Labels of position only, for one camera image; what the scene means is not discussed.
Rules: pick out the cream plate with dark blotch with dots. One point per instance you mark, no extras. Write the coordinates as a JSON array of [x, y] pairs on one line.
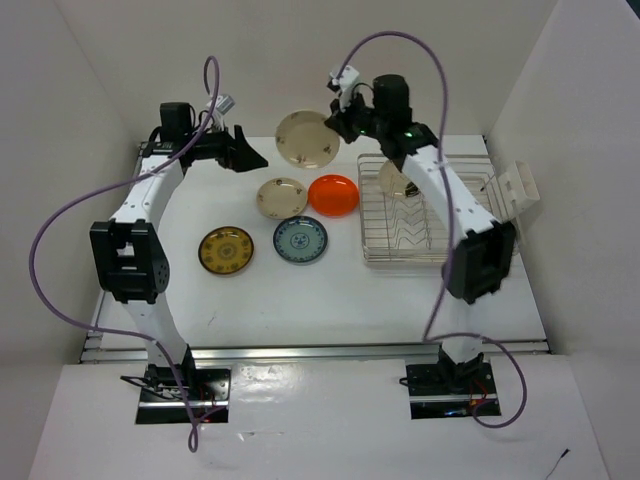
[[394, 183]]

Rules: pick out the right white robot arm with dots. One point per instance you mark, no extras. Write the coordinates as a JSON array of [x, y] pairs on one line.
[[479, 246]]

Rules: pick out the orange plate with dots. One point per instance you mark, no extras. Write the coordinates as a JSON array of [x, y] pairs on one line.
[[333, 195]]

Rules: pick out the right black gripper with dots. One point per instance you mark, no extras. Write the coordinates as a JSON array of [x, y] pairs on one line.
[[338, 120]]

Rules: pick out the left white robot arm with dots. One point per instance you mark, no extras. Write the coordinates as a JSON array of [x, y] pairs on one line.
[[130, 261]]

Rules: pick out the wire dish rack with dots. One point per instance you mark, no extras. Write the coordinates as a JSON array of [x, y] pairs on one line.
[[409, 230]]

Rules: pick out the cream floral plate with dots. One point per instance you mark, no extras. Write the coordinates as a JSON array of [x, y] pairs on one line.
[[281, 198], [304, 141]]

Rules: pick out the yellow patterned plate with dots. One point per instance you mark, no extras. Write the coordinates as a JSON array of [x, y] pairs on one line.
[[226, 250]]

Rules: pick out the blue white patterned plate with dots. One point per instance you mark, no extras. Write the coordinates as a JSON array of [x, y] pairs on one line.
[[300, 240]]

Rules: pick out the white cutlery holder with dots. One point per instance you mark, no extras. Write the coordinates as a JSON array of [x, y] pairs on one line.
[[518, 189]]

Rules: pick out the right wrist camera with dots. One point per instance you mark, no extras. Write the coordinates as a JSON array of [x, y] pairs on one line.
[[342, 80]]

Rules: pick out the aluminium rail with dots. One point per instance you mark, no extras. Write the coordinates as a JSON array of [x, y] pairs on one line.
[[93, 353]]

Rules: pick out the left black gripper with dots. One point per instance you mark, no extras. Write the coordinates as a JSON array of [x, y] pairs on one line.
[[235, 153]]

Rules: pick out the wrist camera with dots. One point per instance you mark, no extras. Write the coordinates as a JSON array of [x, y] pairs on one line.
[[342, 80], [221, 105]]

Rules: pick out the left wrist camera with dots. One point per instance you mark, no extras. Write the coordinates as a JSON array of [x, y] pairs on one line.
[[221, 105]]

